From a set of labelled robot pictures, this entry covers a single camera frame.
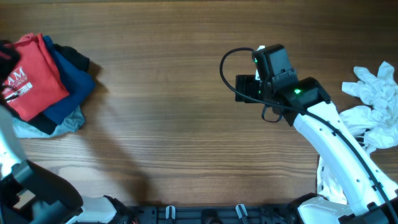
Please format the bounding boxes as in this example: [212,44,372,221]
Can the red printed t-shirt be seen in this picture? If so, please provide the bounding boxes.
[2,33,69,121]

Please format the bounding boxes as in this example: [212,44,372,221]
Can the white printed t-shirt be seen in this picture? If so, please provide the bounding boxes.
[316,60,398,205]

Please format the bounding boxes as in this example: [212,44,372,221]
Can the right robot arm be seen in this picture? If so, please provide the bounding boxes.
[232,44,397,223]

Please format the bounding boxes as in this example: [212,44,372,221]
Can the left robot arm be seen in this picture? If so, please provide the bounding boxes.
[1,97,134,224]

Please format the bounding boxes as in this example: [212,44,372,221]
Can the black folded garment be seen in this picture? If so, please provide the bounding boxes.
[28,42,95,136]

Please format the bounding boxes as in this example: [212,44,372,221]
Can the light blue denim garment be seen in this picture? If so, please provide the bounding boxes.
[12,106,86,139]

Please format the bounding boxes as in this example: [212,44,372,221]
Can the blue folded shirt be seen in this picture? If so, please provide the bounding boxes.
[43,35,95,124]

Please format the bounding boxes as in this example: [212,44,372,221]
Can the right black cable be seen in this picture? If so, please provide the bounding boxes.
[219,47,398,224]

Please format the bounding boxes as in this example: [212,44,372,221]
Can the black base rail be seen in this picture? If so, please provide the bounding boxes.
[132,203,299,224]

